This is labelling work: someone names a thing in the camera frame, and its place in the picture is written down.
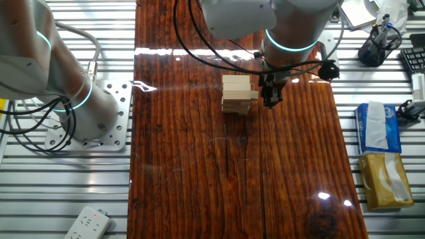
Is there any gold tissue pack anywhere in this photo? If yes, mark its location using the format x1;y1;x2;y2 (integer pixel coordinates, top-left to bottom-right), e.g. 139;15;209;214
358;151;415;212

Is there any grey flat tray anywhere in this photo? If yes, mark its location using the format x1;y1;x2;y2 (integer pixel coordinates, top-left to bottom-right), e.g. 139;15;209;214
338;0;382;31

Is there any light grey camera mount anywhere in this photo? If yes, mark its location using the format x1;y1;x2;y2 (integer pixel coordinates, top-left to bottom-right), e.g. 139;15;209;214
317;30;340;67

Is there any silver perforated mounting plate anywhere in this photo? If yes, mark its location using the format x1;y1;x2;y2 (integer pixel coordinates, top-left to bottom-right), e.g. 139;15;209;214
44;79;133;153

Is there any white plastic bag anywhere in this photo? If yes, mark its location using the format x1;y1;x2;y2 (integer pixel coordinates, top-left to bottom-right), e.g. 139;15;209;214
363;0;410;36

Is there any brown wooden board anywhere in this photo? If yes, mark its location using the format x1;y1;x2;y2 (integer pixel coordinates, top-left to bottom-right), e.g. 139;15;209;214
127;0;369;239

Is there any grey cable with metal connector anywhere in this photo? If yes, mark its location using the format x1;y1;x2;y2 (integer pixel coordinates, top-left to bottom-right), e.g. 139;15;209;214
54;20;102;82

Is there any white power strip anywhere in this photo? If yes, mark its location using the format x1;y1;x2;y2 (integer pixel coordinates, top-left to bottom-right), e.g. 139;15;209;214
62;205;113;239

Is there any black coiled camera cable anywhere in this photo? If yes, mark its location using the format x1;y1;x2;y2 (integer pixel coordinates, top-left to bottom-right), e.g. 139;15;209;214
187;0;340;82

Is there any black tangled cable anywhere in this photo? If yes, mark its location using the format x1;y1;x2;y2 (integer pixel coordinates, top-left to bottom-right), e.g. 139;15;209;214
396;99;425;126

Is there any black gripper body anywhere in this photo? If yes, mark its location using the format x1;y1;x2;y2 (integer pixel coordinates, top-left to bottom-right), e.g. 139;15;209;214
258;74;285;93

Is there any light grey adapter box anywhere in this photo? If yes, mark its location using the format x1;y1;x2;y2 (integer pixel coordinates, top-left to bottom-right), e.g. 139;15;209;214
410;72;425;101

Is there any black keyboard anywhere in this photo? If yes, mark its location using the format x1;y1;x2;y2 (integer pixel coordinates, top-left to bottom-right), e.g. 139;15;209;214
399;45;425;74

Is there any black base cable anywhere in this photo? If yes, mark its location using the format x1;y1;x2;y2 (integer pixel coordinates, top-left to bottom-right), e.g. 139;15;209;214
0;96;72;147
6;99;78;154

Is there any black mesh pen holder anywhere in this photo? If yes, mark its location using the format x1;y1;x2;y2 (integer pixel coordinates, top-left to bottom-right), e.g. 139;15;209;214
357;25;403;68

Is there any blue capped marker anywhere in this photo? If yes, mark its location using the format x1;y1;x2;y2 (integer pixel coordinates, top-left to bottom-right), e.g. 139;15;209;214
375;22;394;44

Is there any blue tissue pack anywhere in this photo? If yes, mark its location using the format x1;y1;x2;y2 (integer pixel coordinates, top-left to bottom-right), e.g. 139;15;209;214
354;100;402;156

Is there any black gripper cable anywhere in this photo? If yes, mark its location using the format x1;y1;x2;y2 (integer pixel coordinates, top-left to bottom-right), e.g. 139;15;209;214
172;0;266;76

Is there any wooden Jenga block tower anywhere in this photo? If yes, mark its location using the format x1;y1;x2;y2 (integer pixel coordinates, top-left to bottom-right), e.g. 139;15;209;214
221;74;252;116

